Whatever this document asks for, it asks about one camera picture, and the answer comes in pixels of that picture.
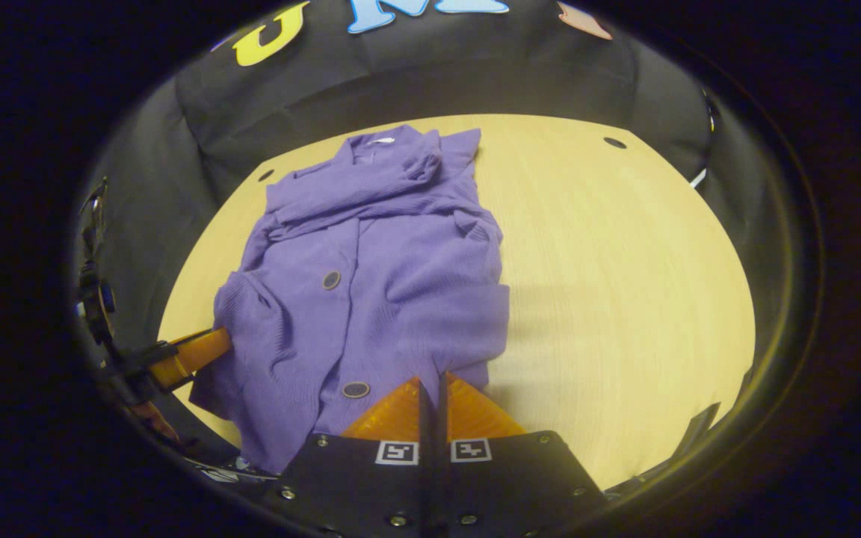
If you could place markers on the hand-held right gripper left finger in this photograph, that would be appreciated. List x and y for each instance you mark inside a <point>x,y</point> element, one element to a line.
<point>371,478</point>

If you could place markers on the white strip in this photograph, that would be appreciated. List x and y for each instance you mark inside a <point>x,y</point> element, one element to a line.
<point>698,178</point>

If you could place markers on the purple buttoned cardigan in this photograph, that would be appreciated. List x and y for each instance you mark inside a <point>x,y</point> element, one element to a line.
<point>386,284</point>

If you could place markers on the black backdrop cloth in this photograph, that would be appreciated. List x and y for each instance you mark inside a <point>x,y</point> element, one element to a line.
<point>430,67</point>

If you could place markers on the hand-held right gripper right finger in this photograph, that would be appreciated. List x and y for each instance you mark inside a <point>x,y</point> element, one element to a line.
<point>498,478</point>

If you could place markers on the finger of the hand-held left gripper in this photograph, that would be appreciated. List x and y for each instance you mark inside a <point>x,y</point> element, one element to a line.
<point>191,355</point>

